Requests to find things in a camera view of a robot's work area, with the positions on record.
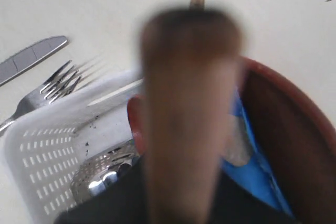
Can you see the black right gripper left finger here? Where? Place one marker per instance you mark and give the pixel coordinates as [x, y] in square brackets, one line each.
[123, 202]

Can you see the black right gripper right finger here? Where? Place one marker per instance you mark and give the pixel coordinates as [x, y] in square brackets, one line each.
[233, 204]

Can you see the shiny steel cup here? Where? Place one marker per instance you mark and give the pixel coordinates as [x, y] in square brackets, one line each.
[99, 172]

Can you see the brown round plate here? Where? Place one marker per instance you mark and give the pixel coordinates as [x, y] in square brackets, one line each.
[294, 135]

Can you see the silver table knife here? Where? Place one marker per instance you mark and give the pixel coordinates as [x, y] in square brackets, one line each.
[30, 56]

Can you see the blue chips bag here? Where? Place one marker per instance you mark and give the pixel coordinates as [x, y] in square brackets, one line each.
[246, 164]

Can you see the silver fork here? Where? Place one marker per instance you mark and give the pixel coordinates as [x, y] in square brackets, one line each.
[61, 83]

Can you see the white perforated plastic basket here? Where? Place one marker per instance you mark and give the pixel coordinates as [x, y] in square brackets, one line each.
[43, 149]

